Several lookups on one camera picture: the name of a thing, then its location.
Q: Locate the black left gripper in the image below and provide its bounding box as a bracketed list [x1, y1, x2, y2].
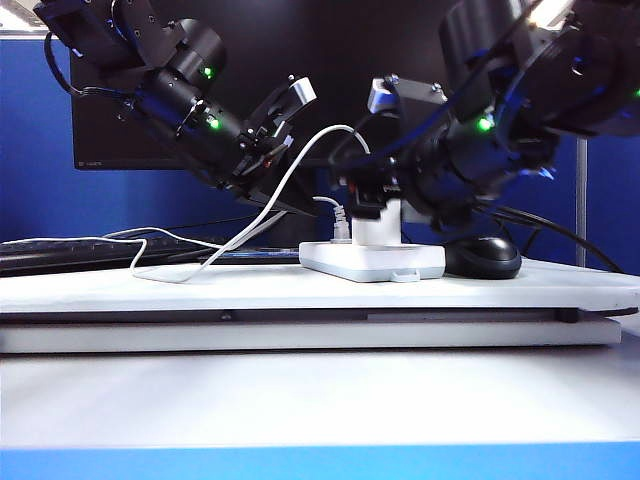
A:
[222, 92, 318, 217]

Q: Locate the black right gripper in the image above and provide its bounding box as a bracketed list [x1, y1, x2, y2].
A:
[332, 117, 421, 221]

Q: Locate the white charger block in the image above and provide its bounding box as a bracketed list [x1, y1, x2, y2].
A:
[349, 198, 404, 247]

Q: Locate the black monitor stand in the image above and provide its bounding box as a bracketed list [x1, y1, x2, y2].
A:
[197, 164, 351, 266]

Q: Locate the white power strip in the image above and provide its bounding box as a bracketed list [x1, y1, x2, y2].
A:
[298, 240, 447, 285]

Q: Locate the white desk riser board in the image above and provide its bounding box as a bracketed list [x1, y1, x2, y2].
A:
[0, 257, 640, 354]

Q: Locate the black computer mouse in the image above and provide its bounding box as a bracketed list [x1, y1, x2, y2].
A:
[443, 235, 523, 280]

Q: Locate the black computer monitor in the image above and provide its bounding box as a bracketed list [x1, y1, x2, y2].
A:
[69, 0, 506, 171]

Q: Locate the black keyboard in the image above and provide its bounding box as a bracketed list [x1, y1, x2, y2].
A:
[0, 234, 226, 277]

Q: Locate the white cable with grey plug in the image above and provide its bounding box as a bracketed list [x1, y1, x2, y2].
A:
[102, 195, 354, 251]

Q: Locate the thin white charging cable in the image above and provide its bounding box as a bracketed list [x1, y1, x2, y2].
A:
[0, 124, 374, 284]

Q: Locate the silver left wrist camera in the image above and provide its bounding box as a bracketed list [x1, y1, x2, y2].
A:
[287, 74, 319, 109]

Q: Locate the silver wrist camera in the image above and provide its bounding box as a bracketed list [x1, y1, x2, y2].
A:
[287, 74, 319, 109]
[367, 74, 449, 124]

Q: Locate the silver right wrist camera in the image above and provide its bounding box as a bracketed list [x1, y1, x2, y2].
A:
[367, 74, 449, 124]

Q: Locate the black power cable with plug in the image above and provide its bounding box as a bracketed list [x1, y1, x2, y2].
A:
[492, 204, 625, 275]

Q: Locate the silver partition post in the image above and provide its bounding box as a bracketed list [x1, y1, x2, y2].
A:
[574, 137, 589, 269]

